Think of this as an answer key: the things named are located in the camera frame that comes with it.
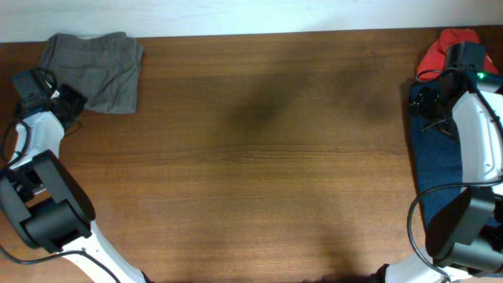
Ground grey shorts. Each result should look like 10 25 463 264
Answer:
39 32 144 114

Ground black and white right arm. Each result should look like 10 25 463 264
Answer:
379 68 502 282

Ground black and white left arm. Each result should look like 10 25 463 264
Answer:
1 68 149 283

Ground red garment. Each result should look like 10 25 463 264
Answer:
417 28 481 81

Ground navy blue garment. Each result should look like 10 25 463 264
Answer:
408 72 503 229

